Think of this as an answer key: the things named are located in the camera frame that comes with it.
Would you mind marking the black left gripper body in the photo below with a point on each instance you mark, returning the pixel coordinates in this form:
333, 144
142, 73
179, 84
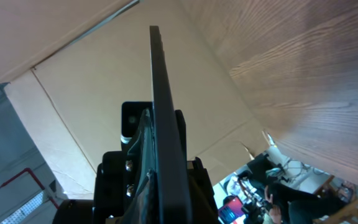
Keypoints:
107, 203

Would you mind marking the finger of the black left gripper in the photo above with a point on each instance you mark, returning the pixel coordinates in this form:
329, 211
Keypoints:
140, 184
197, 204

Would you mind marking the blue Samsung Galaxy smartphone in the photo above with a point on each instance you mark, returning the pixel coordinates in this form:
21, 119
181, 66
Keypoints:
172, 177

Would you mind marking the red laptop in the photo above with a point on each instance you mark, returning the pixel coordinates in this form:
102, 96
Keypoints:
231, 211

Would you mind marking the person in dark clothes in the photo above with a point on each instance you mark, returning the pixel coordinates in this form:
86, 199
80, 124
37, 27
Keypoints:
289, 205

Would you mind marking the red pipe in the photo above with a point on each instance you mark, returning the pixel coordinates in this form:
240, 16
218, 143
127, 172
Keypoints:
29, 177

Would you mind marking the brown cardboard backdrop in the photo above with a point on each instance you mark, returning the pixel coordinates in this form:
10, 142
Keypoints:
65, 113

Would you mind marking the wooden chair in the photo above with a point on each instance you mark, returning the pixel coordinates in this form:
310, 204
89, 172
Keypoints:
347, 214

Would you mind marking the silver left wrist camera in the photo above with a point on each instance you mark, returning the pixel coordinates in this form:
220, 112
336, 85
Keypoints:
131, 112

